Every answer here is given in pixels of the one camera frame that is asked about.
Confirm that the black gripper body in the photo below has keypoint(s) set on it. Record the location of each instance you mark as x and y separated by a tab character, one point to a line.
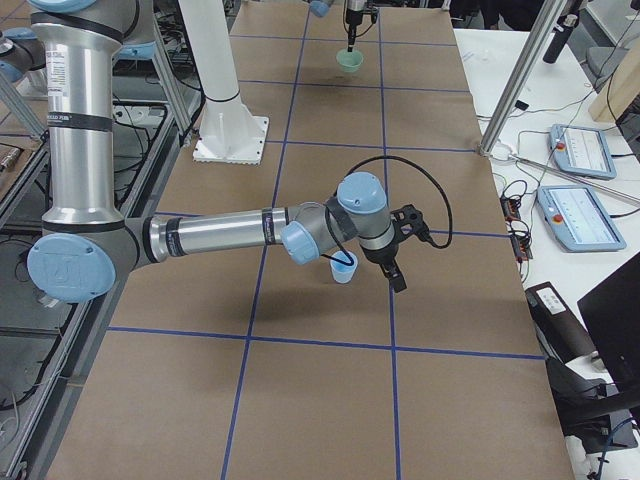
353	15
379	256

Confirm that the light green ceramic bowl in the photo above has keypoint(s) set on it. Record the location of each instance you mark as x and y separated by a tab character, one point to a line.
349	61

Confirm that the light blue plastic cup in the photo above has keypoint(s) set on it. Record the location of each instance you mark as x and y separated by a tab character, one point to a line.
343	266

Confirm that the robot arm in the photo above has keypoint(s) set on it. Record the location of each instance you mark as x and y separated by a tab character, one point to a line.
320	8
88	244

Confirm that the dark brown box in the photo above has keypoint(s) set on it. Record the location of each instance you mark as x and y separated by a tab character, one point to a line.
566	336

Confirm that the small black square device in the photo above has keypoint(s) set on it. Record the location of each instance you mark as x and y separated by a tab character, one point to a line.
521	105

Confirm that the near teach pendant tablet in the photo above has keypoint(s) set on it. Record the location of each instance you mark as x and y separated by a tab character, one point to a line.
578	220

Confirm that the teach pendant tablet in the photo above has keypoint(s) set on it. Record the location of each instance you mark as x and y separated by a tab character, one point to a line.
578	220
581	151

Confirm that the black cylinder stand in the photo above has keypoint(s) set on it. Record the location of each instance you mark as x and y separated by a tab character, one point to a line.
564	27

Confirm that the black monitor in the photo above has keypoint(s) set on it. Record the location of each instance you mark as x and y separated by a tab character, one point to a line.
611	314

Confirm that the far teach pendant tablet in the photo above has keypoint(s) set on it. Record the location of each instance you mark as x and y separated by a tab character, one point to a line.
581	151

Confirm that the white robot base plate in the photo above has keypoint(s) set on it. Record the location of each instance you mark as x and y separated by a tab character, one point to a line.
228	132

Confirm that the aluminium frame post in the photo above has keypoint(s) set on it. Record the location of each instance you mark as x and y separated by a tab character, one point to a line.
551	10

